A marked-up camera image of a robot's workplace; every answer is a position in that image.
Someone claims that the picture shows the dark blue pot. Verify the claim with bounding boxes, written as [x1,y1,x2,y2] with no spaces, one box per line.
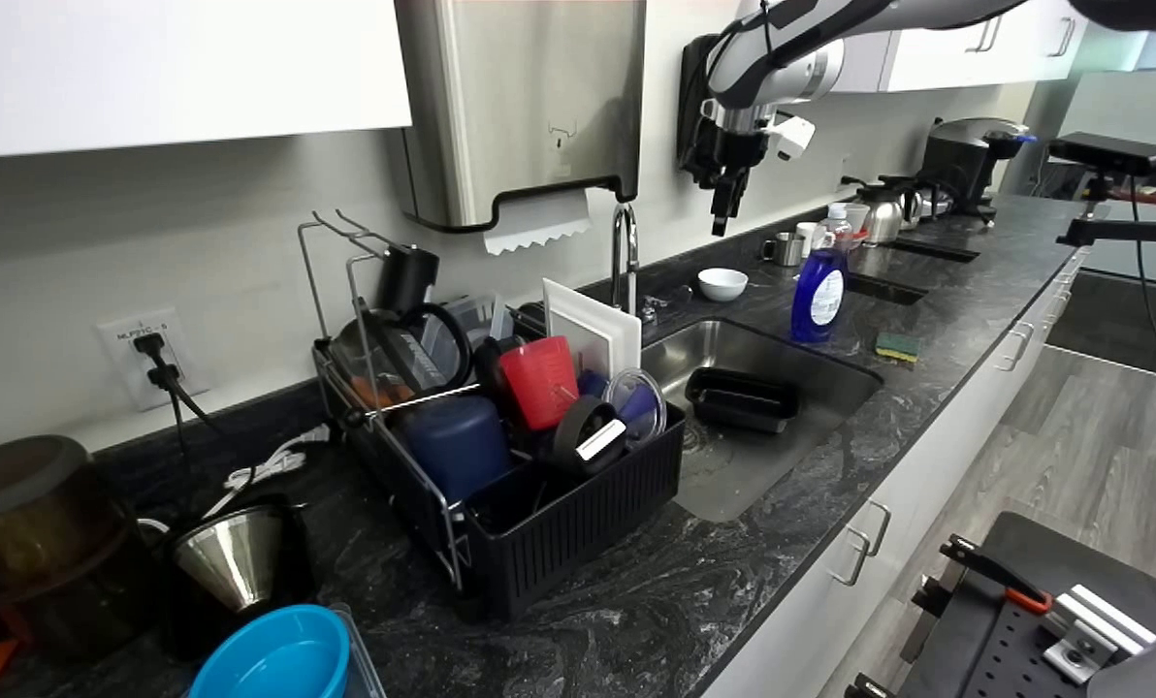
[390,390,516,508]

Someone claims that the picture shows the small white bowl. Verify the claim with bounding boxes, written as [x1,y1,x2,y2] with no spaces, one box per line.
[696,263,752,305]

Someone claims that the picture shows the steel paper towel dispenser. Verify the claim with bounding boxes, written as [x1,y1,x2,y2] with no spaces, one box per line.
[392,0,648,231]

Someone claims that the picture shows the black tool platform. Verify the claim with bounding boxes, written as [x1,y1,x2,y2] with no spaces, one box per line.
[845,508,1156,698]

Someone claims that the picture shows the stainless steel sink basin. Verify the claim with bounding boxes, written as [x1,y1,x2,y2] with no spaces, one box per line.
[638,314,887,528]

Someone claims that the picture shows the black cup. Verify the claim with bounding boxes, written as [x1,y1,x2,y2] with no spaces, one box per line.
[382,241,444,320]

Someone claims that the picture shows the clear glass with blue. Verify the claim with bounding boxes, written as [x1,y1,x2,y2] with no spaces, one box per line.
[599,367,670,450]

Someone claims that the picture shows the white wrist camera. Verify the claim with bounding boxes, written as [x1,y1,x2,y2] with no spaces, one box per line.
[767,112,819,168]

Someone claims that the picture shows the black camera stand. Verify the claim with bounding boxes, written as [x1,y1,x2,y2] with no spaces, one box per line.
[1046,129,1156,253]

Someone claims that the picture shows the white base cabinet row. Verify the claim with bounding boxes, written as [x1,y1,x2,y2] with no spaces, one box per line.
[697,257,1086,698]

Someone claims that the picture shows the black roll with white label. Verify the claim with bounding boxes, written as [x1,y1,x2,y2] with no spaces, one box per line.
[549,395,631,477]

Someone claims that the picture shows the white wall cabinet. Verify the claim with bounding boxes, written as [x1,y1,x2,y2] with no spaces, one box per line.
[0,0,415,168]
[845,0,1090,97]

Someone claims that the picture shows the chrome gooseneck faucet spout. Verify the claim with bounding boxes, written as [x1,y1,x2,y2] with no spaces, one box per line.
[608,203,644,316]

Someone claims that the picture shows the green yellow sponge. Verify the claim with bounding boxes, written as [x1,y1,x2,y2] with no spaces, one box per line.
[873,332,924,367]

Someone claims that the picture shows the black plastic food tray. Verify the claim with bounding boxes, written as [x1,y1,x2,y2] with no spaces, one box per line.
[683,364,802,438]

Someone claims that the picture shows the brown round container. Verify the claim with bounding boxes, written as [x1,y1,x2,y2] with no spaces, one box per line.
[0,434,127,611]

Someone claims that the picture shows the black dish rack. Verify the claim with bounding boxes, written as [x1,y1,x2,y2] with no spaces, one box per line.
[308,210,692,620]

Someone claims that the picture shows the black wall soap dispenser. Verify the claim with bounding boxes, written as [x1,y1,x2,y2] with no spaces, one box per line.
[677,32,724,148]

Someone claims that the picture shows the black plug and cable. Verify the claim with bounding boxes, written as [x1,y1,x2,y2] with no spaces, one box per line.
[127,331,220,434]

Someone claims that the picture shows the white rectangular plate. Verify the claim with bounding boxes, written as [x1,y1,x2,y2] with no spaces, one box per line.
[538,274,648,388]

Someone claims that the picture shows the white wall outlet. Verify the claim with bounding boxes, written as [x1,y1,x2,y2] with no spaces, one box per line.
[93,302,196,412]

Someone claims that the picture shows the white paper towel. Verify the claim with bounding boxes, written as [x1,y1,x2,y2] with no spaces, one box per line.
[476,185,621,261]

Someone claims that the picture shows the light blue bowl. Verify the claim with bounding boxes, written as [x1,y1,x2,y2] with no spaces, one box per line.
[187,602,357,698]

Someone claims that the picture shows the clear glass bowl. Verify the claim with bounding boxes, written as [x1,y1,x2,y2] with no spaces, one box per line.
[330,302,472,399]

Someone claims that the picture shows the blue dish soap bottle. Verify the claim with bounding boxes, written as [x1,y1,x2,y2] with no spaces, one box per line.
[788,229,850,344]

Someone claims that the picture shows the red plastic cup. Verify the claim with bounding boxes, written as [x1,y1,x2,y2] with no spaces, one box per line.
[494,332,585,434]

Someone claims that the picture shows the red handled pliers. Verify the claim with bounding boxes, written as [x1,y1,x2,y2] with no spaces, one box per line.
[940,534,1058,620]

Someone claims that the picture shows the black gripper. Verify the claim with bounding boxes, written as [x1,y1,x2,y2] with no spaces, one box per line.
[679,110,772,241]

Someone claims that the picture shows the black coffee maker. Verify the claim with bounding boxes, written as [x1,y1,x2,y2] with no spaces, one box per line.
[911,112,1036,231]

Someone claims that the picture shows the steel cone coffee dripper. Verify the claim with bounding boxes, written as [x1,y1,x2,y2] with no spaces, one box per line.
[172,499,291,615]

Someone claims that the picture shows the black counter mat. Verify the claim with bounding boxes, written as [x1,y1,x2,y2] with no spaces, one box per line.
[845,269,933,309]

